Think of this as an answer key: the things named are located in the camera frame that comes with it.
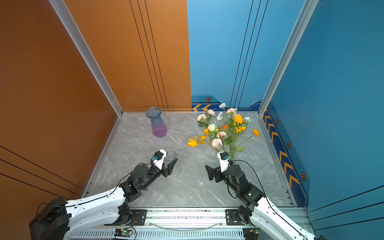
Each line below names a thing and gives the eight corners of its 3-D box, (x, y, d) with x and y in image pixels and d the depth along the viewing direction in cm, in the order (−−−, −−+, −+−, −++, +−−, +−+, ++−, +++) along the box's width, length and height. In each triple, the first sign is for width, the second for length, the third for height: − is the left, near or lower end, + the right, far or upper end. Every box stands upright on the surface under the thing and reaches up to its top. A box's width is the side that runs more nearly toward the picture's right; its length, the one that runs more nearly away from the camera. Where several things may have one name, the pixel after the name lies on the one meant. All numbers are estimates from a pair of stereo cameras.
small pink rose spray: (194, 123, 115) (193, 120, 111) (204, 110, 124) (204, 106, 121) (206, 129, 111) (206, 125, 108) (215, 114, 121) (216, 111, 118)
